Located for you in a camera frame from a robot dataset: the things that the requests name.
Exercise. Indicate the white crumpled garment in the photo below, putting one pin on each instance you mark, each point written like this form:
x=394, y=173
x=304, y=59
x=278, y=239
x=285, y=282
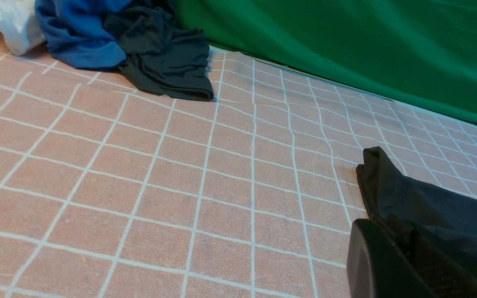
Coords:
x=19, y=26

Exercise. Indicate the green backdrop cloth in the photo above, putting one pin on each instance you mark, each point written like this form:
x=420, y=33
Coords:
x=421, y=52

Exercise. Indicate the pink grid tablecloth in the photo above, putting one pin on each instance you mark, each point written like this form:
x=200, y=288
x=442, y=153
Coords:
x=106, y=191

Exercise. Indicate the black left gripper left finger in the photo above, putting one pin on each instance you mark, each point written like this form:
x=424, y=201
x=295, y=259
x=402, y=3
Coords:
x=376, y=267

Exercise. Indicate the blue crumpled garment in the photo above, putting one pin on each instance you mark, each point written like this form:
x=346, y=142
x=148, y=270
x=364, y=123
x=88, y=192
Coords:
x=74, y=34

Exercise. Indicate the dark gray long-sleeve shirt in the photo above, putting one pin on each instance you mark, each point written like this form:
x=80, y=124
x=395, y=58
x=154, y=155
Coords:
x=387, y=192

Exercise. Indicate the dark crumpled garment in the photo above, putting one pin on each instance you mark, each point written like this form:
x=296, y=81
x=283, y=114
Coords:
x=160, y=57

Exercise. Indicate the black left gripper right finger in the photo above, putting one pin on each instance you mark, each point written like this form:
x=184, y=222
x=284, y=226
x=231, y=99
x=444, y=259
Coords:
x=424, y=265

